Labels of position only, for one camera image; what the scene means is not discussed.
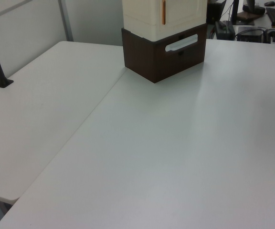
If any dark brown wooden box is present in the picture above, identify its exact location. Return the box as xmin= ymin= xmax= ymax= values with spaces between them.
xmin=121 ymin=23 xmax=207 ymax=84

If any black round cushion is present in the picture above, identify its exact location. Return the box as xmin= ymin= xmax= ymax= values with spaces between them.
xmin=242 ymin=4 xmax=267 ymax=16

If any copper door handle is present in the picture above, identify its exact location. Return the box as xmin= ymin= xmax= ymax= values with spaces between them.
xmin=161 ymin=0 xmax=167 ymax=25

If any cream cabinet door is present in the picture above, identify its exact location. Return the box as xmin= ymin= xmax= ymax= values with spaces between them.
xmin=159 ymin=0 xmax=208 ymax=37

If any black monitor stand pole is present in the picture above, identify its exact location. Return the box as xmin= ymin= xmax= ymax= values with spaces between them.
xmin=231 ymin=0 xmax=240 ymax=24

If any white box drawer handle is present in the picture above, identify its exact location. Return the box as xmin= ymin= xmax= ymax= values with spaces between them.
xmin=164 ymin=33 xmax=199 ymax=52

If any silver partition post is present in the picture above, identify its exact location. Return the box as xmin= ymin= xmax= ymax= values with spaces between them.
xmin=58 ymin=0 xmax=74 ymax=42

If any black electronics box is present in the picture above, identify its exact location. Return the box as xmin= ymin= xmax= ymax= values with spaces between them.
xmin=236 ymin=26 xmax=265 ymax=43

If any cream plastic cabinet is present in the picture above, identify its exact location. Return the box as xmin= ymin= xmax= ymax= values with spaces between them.
xmin=122 ymin=0 xmax=208 ymax=40

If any brown wooden base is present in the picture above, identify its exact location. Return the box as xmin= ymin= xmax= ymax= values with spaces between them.
xmin=237 ymin=10 xmax=257 ymax=25

